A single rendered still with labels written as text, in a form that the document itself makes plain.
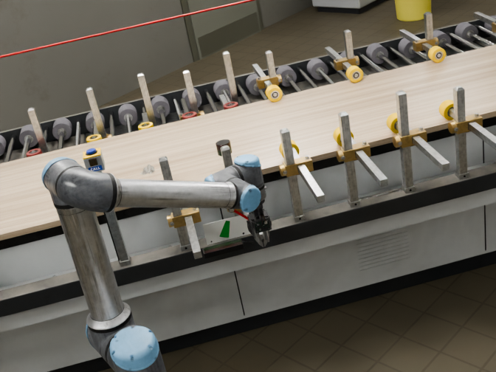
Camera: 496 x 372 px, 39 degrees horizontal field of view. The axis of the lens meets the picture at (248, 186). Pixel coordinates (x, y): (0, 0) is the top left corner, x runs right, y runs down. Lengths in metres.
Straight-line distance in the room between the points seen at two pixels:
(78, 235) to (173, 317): 1.32
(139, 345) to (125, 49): 5.23
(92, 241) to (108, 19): 5.02
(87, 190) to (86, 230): 0.21
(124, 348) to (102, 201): 0.50
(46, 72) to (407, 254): 4.19
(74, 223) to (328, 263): 1.60
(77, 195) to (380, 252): 1.86
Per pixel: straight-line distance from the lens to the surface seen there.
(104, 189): 2.04
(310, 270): 3.44
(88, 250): 2.24
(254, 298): 3.45
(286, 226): 3.00
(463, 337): 3.43
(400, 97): 2.94
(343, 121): 2.89
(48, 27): 6.76
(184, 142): 3.49
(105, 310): 2.36
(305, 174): 2.82
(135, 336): 2.31
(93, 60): 7.03
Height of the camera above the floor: 2.25
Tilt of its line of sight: 27 degrees down
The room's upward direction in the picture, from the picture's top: 11 degrees counter-clockwise
